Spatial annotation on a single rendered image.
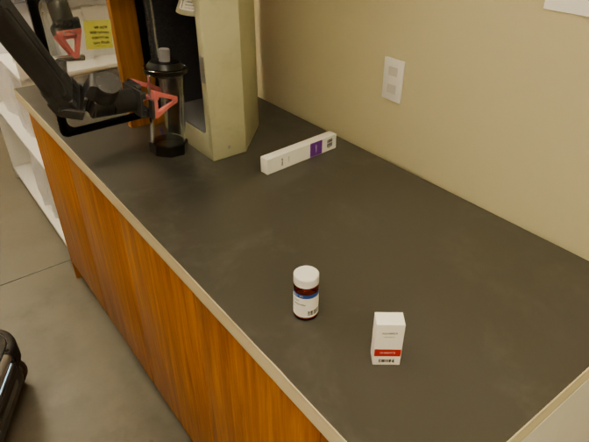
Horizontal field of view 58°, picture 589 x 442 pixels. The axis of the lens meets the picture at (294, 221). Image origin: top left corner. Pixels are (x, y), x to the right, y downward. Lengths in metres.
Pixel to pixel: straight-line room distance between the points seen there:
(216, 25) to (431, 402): 1.01
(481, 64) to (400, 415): 0.81
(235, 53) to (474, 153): 0.67
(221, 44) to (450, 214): 0.72
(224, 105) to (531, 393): 1.02
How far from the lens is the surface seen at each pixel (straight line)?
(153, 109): 1.36
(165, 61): 1.41
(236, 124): 1.54
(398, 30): 1.48
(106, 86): 1.29
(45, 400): 2.27
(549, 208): 1.33
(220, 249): 1.17
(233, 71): 1.49
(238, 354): 1.13
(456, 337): 1.00
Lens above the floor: 1.63
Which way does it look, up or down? 33 degrees down
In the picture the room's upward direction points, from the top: straight up
